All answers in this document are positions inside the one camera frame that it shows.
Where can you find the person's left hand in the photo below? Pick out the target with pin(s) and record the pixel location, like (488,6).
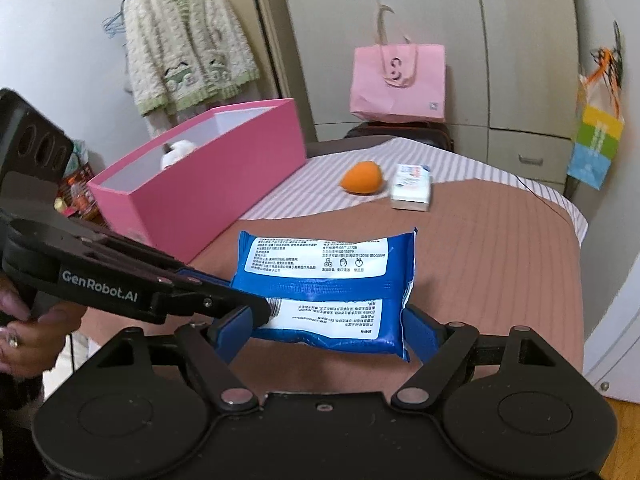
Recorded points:
(30,345)

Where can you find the white door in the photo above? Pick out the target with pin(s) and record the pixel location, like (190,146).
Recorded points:
(615,335)

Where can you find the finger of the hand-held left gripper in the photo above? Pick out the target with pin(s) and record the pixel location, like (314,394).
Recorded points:
(215,302)
(200,277)

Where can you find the orange tiger toy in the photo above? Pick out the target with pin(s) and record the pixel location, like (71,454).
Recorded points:
(602,62)

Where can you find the cream green knitted cardigan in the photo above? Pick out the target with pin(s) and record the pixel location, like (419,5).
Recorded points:
(190,35)

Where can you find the colourful paper bag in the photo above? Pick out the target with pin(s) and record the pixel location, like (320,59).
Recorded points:
(595,140)

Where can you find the small white blue carton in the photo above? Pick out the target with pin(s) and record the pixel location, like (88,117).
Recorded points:
(410,190)

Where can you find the pink storage box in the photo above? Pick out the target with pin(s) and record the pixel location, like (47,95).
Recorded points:
(200,195)

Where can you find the white fluffy plush toy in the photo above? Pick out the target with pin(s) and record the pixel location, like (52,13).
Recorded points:
(177,155)

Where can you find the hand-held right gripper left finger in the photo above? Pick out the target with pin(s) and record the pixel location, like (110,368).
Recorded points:
(235,332)

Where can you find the orange makeup sponge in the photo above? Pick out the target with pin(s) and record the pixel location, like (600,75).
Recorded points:
(362,178)

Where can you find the blue wet wipes packet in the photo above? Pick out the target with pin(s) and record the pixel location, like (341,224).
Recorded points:
(325,270)

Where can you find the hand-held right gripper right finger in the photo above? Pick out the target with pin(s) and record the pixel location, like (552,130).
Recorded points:
(420,335)

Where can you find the pink paper bag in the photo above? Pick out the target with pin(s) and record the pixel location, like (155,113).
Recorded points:
(400,95)

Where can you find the beige wardrobe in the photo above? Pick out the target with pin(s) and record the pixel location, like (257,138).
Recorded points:
(525,35)

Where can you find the pink striped bed sheet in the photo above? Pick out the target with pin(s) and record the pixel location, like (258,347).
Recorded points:
(320,195)

